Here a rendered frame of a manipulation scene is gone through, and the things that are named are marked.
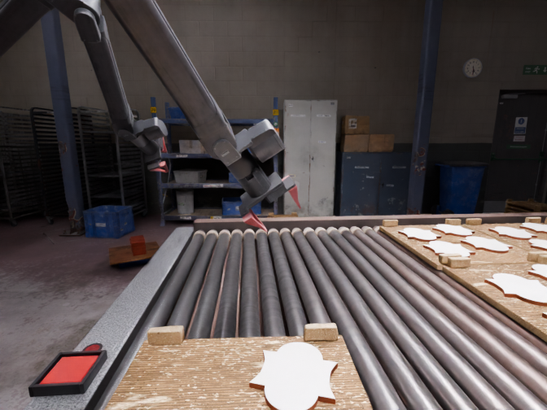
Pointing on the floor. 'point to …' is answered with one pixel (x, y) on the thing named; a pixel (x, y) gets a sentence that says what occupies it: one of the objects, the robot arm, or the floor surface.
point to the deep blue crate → (108, 221)
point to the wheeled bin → (459, 186)
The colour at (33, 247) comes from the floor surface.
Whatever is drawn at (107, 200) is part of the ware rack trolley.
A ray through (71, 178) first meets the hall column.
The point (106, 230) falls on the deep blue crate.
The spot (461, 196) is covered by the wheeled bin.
